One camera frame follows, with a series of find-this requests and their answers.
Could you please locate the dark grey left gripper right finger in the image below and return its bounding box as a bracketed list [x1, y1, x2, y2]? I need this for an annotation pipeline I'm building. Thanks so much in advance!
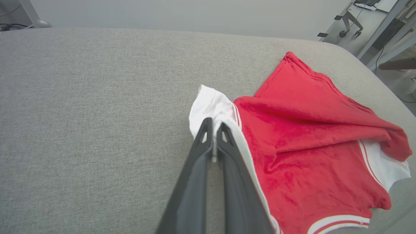
[217, 123, 275, 234]

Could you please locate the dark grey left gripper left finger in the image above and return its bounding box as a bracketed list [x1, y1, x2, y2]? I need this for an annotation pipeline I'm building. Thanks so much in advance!
[156, 117, 214, 234]

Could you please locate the red garment with white trim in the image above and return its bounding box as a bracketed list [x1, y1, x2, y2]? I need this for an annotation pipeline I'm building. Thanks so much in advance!
[189, 51, 413, 234]

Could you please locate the white partition board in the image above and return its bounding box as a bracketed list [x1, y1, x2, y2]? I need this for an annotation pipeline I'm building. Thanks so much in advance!
[19, 0, 353, 42]

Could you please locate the dark brown bar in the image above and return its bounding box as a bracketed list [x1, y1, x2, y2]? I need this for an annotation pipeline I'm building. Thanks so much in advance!
[379, 58, 416, 70]

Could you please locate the dark grey office chair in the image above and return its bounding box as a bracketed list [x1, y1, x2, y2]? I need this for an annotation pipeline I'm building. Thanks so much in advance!
[338, 9, 364, 38]

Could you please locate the black box under desk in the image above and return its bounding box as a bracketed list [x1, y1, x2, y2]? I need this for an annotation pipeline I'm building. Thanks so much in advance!
[371, 18, 407, 51]

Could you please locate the grey metal desk frame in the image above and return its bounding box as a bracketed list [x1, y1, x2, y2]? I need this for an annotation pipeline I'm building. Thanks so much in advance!
[357, 0, 416, 70]

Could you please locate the black floor cable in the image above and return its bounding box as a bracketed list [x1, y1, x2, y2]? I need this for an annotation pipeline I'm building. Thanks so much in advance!
[0, 23, 31, 32]

